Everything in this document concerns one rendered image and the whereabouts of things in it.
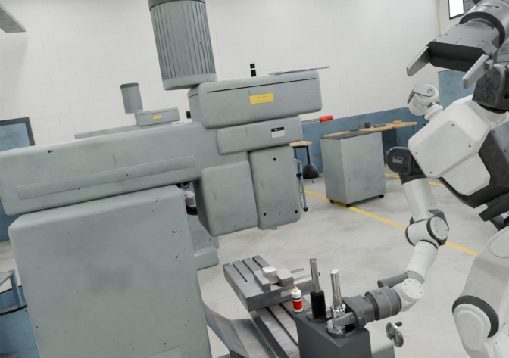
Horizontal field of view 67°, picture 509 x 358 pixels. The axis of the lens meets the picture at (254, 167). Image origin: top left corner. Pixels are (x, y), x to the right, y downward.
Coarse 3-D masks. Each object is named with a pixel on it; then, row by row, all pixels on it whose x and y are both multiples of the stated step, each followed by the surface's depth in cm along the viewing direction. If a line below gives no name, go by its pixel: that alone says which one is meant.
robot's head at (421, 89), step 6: (420, 84) 124; (426, 84) 125; (414, 90) 124; (420, 90) 123; (426, 90) 124; (432, 90) 123; (420, 96) 124; (426, 96) 123; (432, 96) 123; (408, 102) 131
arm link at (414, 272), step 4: (408, 268) 125; (412, 268) 124; (416, 268) 123; (420, 268) 123; (404, 272) 126; (408, 272) 125; (412, 272) 124; (416, 272) 123; (420, 272) 122; (424, 272) 123; (408, 276) 126; (412, 276) 125; (416, 276) 124; (420, 276) 122; (424, 276) 122; (420, 280) 124; (424, 280) 122
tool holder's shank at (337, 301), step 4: (332, 272) 112; (336, 272) 112; (332, 276) 112; (336, 276) 112; (332, 280) 112; (336, 280) 112; (332, 284) 113; (336, 284) 112; (332, 288) 113; (336, 288) 112; (336, 292) 112; (340, 292) 113; (336, 296) 113; (340, 296) 113; (336, 300) 113; (340, 300) 113; (336, 304) 113; (340, 304) 113
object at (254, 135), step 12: (264, 120) 140; (276, 120) 141; (288, 120) 142; (300, 120) 144; (228, 132) 135; (240, 132) 137; (252, 132) 138; (264, 132) 140; (276, 132) 141; (288, 132) 143; (300, 132) 144; (228, 144) 136; (240, 144) 137; (252, 144) 138; (264, 144) 140; (276, 144) 142
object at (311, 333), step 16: (304, 320) 123; (320, 320) 120; (304, 336) 123; (320, 336) 115; (336, 336) 112; (352, 336) 111; (368, 336) 113; (304, 352) 126; (320, 352) 117; (336, 352) 109; (352, 352) 110; (368, 352) 114
